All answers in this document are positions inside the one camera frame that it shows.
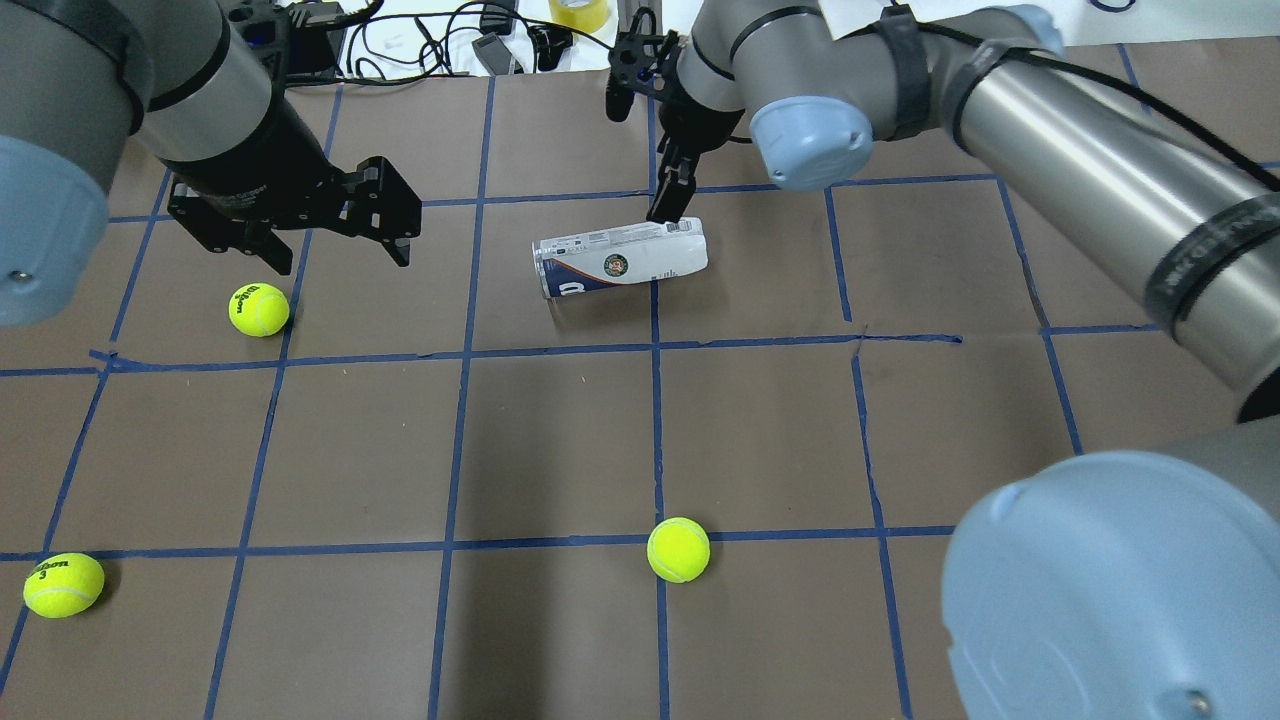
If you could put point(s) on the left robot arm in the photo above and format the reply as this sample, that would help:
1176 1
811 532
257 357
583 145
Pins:
201 85

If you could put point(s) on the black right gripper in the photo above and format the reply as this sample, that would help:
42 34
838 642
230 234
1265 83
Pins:
685 117

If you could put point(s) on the yellow tape roll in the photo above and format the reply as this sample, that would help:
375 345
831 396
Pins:
586 16

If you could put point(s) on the middle tennis ball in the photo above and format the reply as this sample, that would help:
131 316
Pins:
678 550

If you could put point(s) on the clear tennis ball can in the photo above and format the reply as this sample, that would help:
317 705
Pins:
628 254

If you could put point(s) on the tennis ball near base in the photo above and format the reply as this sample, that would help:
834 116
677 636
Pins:
64 585

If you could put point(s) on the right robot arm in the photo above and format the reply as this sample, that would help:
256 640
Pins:
932 445

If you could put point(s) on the outer tennis ball with logo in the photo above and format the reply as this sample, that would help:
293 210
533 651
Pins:
259 310

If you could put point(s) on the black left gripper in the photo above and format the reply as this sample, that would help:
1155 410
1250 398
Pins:
262 150

